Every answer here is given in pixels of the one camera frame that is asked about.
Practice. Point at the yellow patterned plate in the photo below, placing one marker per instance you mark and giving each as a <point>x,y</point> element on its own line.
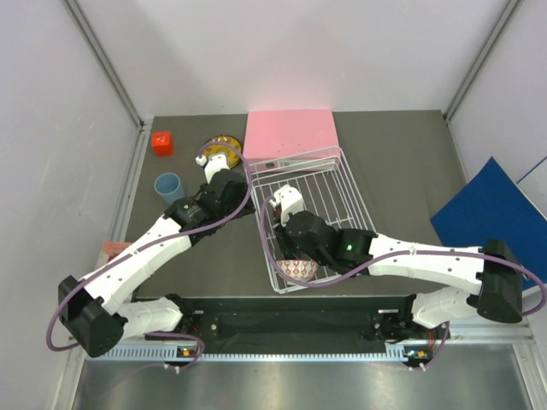
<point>227,145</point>

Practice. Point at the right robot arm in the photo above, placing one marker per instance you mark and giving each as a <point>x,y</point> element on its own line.
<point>476,280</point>

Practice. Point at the pink binder box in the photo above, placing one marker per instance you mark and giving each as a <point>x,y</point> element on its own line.
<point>291,140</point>

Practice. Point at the red white patterned bowl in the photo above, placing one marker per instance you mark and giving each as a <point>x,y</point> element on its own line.
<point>296,272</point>

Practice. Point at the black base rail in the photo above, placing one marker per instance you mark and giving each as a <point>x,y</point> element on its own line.
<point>384,319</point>

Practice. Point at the light blue plastic cup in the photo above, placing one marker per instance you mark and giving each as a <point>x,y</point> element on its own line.
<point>169,188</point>

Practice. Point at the blue folder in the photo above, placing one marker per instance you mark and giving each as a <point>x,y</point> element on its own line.
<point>492,206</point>

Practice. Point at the red cube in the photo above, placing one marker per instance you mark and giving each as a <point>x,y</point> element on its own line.
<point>162,143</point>

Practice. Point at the white wire dish rack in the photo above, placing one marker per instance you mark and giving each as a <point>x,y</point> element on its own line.
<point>324,217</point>

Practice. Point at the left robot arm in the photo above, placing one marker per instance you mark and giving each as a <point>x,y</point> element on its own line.
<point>95,309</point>

